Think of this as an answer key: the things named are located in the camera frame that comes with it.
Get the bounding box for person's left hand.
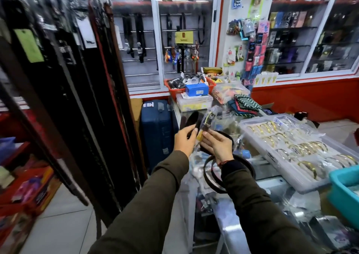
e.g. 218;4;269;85
174;124;199;159

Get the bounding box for person's right hand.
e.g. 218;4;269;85
199;130;235;165

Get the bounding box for black leather belt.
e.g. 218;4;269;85
179;109;256;194

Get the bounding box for clear plastic belt wrapper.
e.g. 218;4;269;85
196;106;223;142

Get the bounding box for person's left forearm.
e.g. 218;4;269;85
88;150;190;254

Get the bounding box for person's right forearm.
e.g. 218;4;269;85
220;159;319;254

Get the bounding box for pile of clear plastic bags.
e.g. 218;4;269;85
207;105;243;140

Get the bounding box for clear box with white lid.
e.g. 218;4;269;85
176;93;214;113

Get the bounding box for blue hard suitcase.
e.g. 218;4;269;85
140;99;180;173

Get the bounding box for dark blue folded cloth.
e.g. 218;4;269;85
227;99;259;118

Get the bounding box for blue cardboard box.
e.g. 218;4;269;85
185;83;210;97

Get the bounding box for red plastic basket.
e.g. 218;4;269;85
164;76;217;100

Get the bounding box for clear container of colourful items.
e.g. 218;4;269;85
211;82;251;105

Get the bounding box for green striped folded cloth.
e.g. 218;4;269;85
234;94;263;112

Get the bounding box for brown cardboard sheet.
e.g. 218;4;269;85
130;98;144;131

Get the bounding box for clear plastic bangle tray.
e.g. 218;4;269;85
239;113;359;194

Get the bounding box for row of white packets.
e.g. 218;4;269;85
253;72;279;87

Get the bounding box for glass door belt cabinet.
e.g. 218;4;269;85
104;0;222;94

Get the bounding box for yellow sign card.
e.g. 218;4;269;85
174;31;194;44

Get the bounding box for rows of gold bangles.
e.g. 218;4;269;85
247;119;358;180

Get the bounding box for black hanging belt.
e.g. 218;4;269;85
122;15;135;58
197;13;206;46
134;12;147;64
165;13;172;48

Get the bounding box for rack of hanging black belts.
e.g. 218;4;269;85
0;0;148;236

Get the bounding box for glass cabinet of boxed goods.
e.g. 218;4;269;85
263;0;359;76

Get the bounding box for white paper tag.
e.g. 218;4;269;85
75;16;97;49

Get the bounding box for teal plastic basket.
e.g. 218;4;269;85
326;165;359;229

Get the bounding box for red display shelf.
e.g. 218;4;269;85
0;110;63;254

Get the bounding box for green paper tag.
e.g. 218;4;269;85
13;28;45;63

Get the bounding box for blue plastic bin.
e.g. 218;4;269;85
0;136;16;162

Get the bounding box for bunch of hanging keychains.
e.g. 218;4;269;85
164;44;200;74

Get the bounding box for wall of hanging small packets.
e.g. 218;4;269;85
223;17;271;86

